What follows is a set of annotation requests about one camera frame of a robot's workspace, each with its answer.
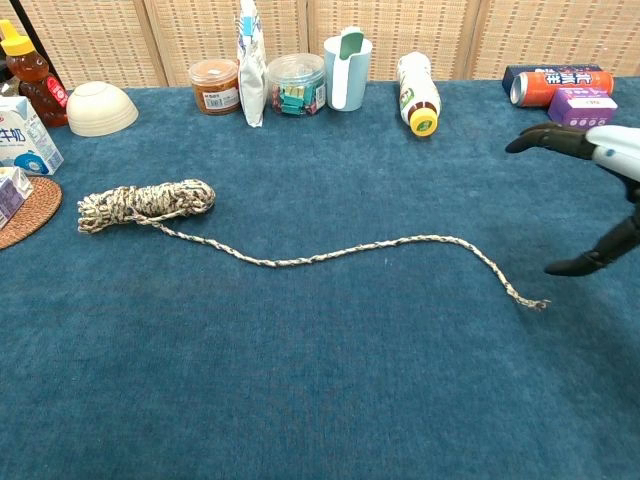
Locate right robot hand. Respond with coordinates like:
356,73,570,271
504,122,640,277

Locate beige brown braided rope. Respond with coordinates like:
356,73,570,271
77,178,551,312

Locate purple small box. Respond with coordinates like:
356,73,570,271
547,87,619,133

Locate orange drink can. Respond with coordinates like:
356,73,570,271
509,70,615,108

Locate dark blue box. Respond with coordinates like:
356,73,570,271
501,63,604,94

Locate woven folding screen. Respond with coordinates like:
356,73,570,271
0,0,640,89

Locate white bottle yellow cap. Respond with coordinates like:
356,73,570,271
397,51,443,137

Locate light blue measuring cup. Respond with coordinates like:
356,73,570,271
323,26,374,112

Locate clear jar of clips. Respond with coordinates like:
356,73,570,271
266,53,327,118

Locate blue carpet table mat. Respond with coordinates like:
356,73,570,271
0,77,640,480

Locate white standing pouch bag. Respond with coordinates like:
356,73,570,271
235,0,268,129

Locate clear tub brown sauce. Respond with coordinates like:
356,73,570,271
188,58,242,116

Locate cream upturned bowl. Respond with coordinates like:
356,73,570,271
66,81,140,138

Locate round woven coaster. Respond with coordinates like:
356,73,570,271
0,175,64,250

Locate honey bottle yellow cap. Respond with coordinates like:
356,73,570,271
0,19,70,128

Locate white blue milk carton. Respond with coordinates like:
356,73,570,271
0,95,65,176

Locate small purple drink carton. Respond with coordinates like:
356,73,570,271
0,166,35,230

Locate black stand pole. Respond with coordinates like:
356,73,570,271
8,0,69,94

